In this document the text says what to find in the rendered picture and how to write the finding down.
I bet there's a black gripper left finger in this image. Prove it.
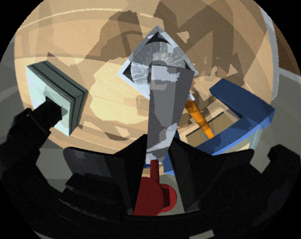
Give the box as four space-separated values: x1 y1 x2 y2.
63 135 148 214

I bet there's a white and blue crank handle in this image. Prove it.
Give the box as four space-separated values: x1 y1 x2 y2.
143 162 151 169

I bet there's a clear-panelled rack with blue frame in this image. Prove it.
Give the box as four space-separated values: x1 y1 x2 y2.
178 102 273 154

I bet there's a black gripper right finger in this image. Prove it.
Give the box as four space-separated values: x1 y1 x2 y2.
167 137 255 212

